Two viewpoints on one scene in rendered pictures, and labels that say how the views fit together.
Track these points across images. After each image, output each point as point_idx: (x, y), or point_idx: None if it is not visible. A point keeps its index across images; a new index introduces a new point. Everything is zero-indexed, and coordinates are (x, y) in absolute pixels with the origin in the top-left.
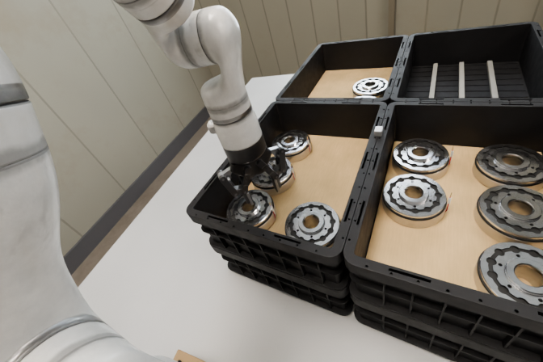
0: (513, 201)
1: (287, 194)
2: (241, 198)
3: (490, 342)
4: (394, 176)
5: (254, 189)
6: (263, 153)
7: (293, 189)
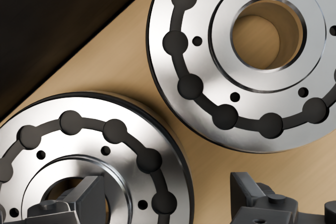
0: None
1: (264, 163)
2: (59, 131)
3: None
4: None
5: (140, 114)
6: None
7: (301, 155)
